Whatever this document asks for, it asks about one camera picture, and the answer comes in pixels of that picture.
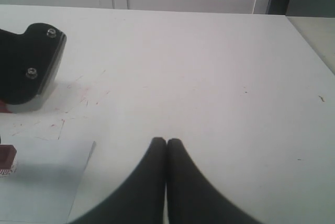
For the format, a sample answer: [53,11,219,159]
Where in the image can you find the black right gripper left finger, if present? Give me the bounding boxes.
[72,137,166,224]

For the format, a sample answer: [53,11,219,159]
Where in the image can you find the white paper sheet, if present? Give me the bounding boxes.
[1,136,95,223]

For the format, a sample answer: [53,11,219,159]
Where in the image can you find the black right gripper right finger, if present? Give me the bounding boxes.
[166,139,259,224]

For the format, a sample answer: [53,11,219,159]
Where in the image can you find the red stamp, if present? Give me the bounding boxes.
[0,144,17,178]

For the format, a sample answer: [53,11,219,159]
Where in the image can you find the red ink paste tin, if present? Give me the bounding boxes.
[0,101,12,114]

